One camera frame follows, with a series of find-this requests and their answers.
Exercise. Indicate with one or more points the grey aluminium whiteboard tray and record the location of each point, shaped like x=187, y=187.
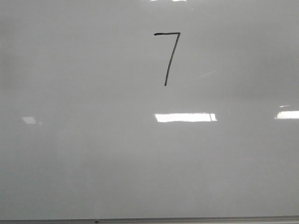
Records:
x=173, y=220

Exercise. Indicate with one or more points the white glossy whiteboard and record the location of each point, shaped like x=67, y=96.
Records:
x=149, y=108

